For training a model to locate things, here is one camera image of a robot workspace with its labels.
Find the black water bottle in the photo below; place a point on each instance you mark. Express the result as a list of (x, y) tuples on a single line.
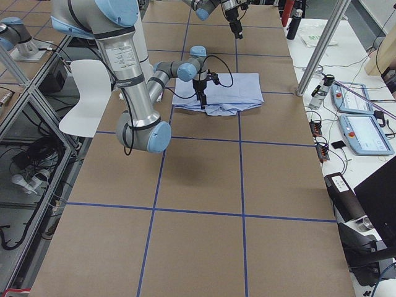
[(294, 24)]

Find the red fire extinguisher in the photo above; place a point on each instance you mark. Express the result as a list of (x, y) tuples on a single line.
[(287, 9)]

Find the upper teach pendant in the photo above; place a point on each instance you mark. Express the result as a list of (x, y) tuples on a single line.
[(347, 102)]

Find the white chair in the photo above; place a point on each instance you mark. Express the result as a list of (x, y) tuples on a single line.
[(94, 86)]

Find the black monitor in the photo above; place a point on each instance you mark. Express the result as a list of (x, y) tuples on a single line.
[(376, 195)]

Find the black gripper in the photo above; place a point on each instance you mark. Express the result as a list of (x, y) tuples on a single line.
[(198, 85), (231, 17)]

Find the teach pendant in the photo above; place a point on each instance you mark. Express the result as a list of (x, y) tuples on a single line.
[(364, 135), (347, 102)]

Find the black box with label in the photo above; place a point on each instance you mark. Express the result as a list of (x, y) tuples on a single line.
[(343, 197)]

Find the blue striped button shirt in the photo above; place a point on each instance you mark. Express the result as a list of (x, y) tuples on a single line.
[(244, 94)]

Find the clear plastic bottle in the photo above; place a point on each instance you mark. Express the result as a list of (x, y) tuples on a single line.
[(321, 91)]

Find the grey aluminium frame post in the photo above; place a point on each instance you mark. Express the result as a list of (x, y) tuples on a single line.
[(326, 36)]

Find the lower teach pendant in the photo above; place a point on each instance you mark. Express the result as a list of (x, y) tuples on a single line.
[(364, 135)]

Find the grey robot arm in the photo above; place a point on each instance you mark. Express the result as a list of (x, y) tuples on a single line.
[(112, 25), (203, 8)]

